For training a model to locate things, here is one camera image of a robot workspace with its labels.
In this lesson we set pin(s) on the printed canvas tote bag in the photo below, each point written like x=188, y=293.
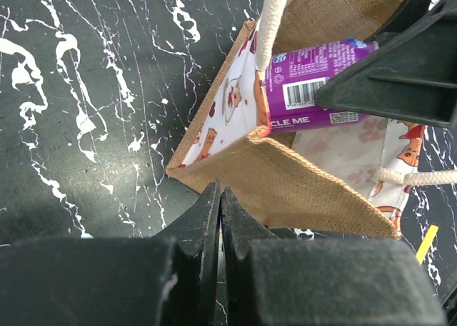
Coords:
x=342, y=179

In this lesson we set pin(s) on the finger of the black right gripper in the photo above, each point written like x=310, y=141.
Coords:
x=412, y=76

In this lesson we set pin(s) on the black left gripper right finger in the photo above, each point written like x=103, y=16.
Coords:
x=275, y=281

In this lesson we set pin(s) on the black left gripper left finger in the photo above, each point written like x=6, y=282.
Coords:
x=168, y=279

